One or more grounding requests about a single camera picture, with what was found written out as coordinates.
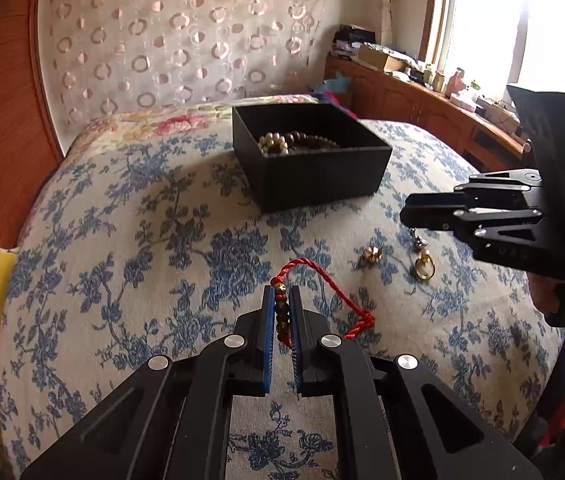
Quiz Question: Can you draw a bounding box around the gold ring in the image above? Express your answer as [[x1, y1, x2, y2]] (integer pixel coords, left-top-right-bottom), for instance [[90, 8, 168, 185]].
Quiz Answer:
[[411, 249, 437, 283]]

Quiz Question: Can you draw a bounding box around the red braided cord bracelet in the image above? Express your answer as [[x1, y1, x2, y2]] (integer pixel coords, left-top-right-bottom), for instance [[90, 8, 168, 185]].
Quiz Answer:
[[268, 257, 377, 350]]

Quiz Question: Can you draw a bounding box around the white pearl necklace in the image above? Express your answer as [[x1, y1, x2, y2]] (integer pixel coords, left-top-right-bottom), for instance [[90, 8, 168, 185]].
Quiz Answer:
[[256, 131, 291, 157]]

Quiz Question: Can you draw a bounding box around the green stone pendant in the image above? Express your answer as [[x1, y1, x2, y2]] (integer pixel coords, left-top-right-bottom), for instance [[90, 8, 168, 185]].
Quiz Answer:
[[409, 228, 429, 252]]

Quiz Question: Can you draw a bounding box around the black square jewelry box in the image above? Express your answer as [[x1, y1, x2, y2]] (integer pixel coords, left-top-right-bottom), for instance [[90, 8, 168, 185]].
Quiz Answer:
[[232, 103, 393, 214]]

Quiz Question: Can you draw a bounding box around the wooden window-side cabinet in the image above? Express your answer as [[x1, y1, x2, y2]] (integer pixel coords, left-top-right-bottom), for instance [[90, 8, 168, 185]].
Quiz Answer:
[[325, 55, 523, 171]]

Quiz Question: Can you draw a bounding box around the pink figurine on cabinet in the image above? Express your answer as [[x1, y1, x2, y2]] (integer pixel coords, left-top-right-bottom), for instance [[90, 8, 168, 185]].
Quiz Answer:
[[445, 67, 467, 99]]

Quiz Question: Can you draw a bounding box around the blue floral bed cover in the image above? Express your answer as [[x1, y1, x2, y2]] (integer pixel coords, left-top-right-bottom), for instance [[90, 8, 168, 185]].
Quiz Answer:
[[0, 122, 564, 474]]

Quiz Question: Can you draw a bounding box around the cardboard box on cabinet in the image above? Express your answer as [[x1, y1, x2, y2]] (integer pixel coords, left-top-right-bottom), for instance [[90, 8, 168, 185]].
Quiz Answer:
[[357, 42, 410, 72]]

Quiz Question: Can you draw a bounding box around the stack of dark clothes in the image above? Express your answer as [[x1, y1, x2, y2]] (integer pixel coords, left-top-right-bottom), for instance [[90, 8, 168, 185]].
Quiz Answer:
[[329, 25, 375, 60]]

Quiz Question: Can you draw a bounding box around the pink floral pillow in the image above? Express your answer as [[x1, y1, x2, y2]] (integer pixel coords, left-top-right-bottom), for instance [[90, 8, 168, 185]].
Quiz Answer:
[[66, 94, 318, 160]]

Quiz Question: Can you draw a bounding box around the circle patterned headboard cloth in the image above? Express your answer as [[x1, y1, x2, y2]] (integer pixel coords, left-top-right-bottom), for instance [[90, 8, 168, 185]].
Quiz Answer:
[[38, 0, 325, 150]]

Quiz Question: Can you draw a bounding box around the dark brown bead bracelet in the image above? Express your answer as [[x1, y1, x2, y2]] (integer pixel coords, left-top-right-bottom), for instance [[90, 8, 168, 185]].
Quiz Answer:
[[282, 130, 341, 154]]

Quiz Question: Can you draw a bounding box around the wooden headboard frame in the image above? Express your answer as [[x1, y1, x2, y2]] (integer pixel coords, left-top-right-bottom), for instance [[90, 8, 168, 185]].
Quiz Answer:
[[0, 0, 63, 248]]

